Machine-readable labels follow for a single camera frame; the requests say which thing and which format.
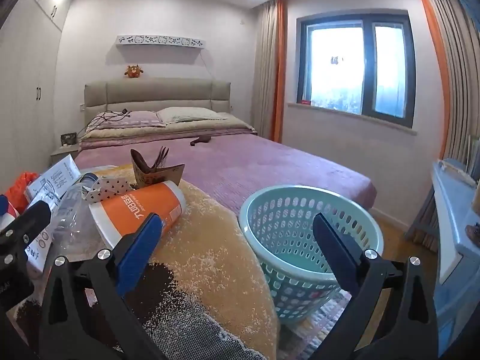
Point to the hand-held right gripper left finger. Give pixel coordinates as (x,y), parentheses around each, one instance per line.
(138,258)

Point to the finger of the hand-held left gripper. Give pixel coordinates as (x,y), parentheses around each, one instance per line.
(32,219)
(3,204)

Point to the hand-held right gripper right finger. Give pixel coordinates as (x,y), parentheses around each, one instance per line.
(335,255)

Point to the clear plastic bottle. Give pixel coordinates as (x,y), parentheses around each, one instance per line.
(71,213)

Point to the white milk carton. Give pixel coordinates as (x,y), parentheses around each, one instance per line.
(52,180)

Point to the orange paper cup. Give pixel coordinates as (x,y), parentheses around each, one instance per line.
(142,206)

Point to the brown cardboard snack box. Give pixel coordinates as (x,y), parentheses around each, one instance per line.
(165,175)

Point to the teal plastic laundry basket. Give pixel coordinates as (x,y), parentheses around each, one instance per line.
(245,225)

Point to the orange plastic bag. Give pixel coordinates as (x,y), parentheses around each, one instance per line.
(24,187)

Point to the patterned cloth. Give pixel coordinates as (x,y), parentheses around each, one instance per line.
(322,313)

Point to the grey nightstand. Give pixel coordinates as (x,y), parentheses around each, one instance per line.
(63,154)

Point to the yellow plush blanket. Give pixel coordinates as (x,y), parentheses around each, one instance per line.
(210,251)

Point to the bed with pink cover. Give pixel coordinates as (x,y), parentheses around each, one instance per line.
(262,165)

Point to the white wardrobe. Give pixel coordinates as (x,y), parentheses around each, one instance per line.
(26,82)

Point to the folded beige quilt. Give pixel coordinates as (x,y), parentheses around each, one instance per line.
(168,130)

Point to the dark brown cloth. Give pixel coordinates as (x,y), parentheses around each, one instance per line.
(202,139)

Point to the purple pillow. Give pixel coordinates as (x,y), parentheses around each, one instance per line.
(138,118)

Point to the beige patterned pillow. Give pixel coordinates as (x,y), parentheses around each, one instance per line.
(191,114)

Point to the beige padded headboard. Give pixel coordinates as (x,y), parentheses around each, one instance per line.
(157,93)

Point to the orange plush toy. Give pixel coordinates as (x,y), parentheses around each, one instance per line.
(134,71)

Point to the beige and orange curtain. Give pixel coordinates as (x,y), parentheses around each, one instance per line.
(270,71)
(457,82)

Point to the black picture frame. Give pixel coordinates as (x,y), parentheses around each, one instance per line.
(69,139)

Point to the white wall shelf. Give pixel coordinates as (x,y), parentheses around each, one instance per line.
(161,41)

